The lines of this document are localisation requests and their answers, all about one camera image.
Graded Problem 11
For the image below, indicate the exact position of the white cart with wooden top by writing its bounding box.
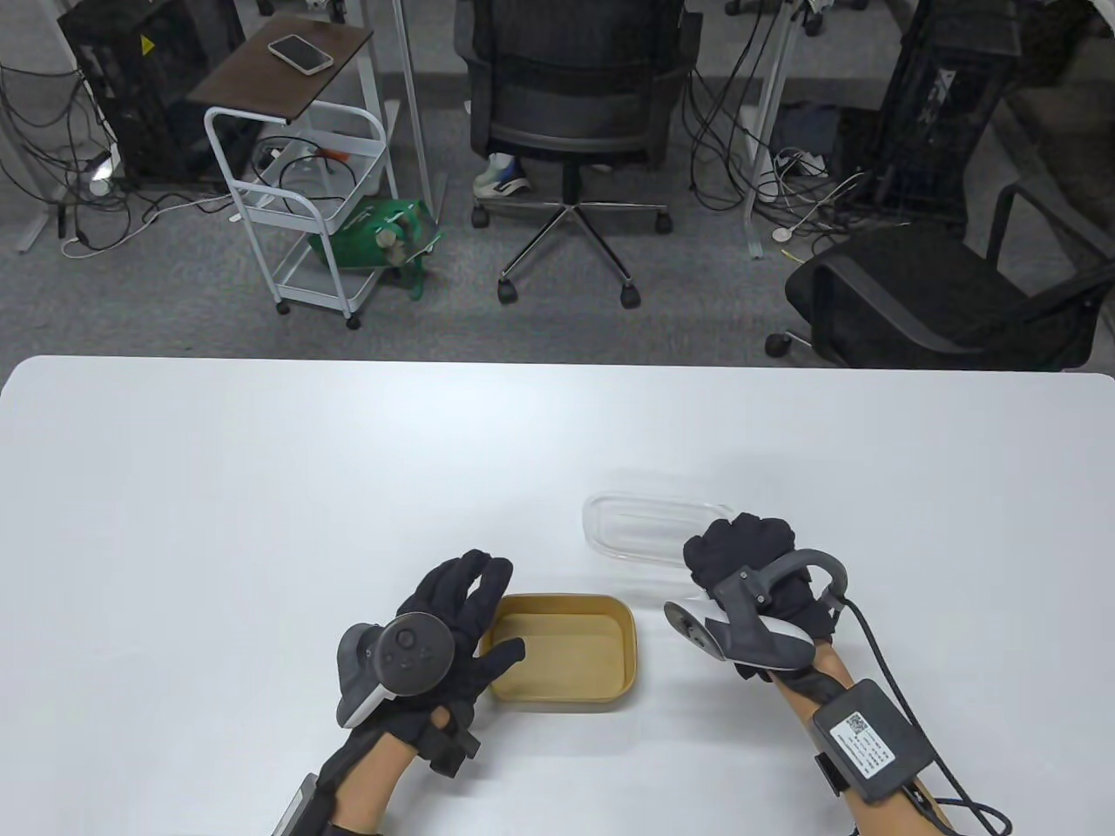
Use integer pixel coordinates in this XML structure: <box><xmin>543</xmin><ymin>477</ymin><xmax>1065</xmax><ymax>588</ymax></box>
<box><xmin>187</xmin><ymin>17</ymin><xmax>390</xmax><ymax>330</ymax></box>

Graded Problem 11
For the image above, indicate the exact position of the black computer tower yellow sticker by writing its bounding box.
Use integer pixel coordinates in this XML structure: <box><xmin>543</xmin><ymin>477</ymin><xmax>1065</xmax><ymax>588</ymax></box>
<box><xmin>57</xmin><ymin>0</ymin><xmax>249</xmax><ymax>188</ymax></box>

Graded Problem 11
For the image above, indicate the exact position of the person's right hand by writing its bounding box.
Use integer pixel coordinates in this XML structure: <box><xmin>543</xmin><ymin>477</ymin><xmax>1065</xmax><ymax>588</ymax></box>
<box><xmin>683</xmin><ymin>513</ymin><xmax>837</xmax><ymax>645</ymax></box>

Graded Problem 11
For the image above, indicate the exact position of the person's left forearm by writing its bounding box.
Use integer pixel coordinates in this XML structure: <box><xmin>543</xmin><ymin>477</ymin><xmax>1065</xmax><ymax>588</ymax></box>
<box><xmin>331</xmin><ymin>740</ymin><xmax>410</xmax><ymax>836</ymax></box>

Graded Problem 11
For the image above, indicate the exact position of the brown paper takeout box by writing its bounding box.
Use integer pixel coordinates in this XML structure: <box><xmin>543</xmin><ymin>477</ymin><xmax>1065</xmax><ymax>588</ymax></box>
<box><xmin>477</xmin><ymin>594</ymin><xmax>639</xmax><ymax>713</ymax></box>

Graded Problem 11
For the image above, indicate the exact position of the black armrest office chair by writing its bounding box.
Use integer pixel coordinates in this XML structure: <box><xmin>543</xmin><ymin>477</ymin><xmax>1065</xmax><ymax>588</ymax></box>
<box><xmin>765</xmin><ymin>183</ymin><xmax>1115</xmax><ymax>373</ymax></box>

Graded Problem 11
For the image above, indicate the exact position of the person's left hand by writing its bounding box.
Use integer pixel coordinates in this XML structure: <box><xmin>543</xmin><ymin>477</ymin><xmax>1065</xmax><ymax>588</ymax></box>
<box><xmin>318</xmin><ymin>549</ymin><xmax>527</xmax><ymax>789</ymax></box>

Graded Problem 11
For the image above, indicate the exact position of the white desk leg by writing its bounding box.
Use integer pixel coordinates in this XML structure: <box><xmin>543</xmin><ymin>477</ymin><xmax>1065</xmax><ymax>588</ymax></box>
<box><xmin>745</xmin><ymin>0</ymin><xmax>802</xmax><ymax>260</ymax></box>
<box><xmin>392</xmin><ymin>0</ymin><xmax>449</xmax><ymax>223</ymax></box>

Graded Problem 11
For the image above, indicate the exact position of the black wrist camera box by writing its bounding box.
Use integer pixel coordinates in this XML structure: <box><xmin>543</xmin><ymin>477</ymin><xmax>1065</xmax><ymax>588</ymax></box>
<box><xmin>812</xmin><ymin>681</ymin><xmax>933</xmax><ymax>802</ymax></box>

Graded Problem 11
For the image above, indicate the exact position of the grey right hand controller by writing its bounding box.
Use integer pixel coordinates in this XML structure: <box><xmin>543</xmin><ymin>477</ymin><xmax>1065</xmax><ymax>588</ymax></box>
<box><xmin>664</xmin><ymin>549</ymin><xmax>848</xmax><ymax>670</ymax></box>

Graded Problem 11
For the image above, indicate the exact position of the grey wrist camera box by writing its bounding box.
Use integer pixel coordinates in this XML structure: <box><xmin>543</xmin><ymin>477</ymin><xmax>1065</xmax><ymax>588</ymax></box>
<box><xmin>270</xmin><ymin>771</ymin><xmax>328</xmax><ymax>836</ymax></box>

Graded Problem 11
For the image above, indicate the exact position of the green bag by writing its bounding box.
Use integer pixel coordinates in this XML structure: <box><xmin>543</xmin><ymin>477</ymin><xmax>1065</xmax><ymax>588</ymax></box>
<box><xmin>307</xmin><ymin>196</ymin><xmax>443</xmax><ymax>301</ymax></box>

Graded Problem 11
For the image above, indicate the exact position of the tangle of black cables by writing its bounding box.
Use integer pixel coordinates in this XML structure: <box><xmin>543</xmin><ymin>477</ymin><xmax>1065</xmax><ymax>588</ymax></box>
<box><xmin>684</xmin><ymin>17</ymin><xmax>916</xmax><ymax>262</ymax></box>
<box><xmin>0</xmin><ymin>61</ymin><xmax>236</xmax><ymax>258</ymax></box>

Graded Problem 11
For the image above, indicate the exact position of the smartphone in pale case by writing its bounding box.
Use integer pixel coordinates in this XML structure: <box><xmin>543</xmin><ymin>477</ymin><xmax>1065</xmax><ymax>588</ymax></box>
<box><xmin>267</xmin><ymin>33</ymin><xmax>335</xmax><ymax>74</ymax></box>

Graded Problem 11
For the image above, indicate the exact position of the clear plastic takeout lid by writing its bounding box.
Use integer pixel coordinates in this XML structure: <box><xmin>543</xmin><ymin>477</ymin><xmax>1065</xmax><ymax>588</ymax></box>
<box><xmin>582</xmin><ymin>492</ymin><xmax>737</xmax><ymax>577</ymax></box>

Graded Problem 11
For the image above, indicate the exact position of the black mesh office chair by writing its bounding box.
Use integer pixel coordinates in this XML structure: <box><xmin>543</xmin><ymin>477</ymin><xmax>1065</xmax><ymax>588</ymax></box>
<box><xmin>455</xmin><ymin>0</ymin><xmax>705</xmax><ymax>310</ymax></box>

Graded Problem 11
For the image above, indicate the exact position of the grey left hand controller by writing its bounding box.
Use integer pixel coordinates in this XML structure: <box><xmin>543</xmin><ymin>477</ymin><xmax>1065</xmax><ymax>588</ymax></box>
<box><xmin>336</xmin><ymin>612</ymin><xmax>456</xmax><ymax>729</ymax></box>

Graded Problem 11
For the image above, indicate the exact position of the person's right forearm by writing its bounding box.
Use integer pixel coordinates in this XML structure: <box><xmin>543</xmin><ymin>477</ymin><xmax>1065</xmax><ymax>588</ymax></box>
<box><xmin>771</xmin><ymin>640</ymin><xmax>950</xmax><ymax>836</ymax></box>

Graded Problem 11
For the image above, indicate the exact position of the black cable loop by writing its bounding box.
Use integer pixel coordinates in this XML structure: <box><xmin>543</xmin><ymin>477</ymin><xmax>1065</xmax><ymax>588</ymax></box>
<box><xmin>253</xmin><ymin>135</ymin><xmax>358</xmax><ymax>214</ymax></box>

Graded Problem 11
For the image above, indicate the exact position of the grey hand controller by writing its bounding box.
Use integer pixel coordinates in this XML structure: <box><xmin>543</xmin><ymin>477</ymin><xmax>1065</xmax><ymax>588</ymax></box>
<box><xmin>664</xmin><ymin>549</ymin><xmax>848</xmax><ymax>670</ymax></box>
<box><xmin>336</xmin><ymin>612</ymin><xmax>456</xmax><ymax>729</ymax></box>

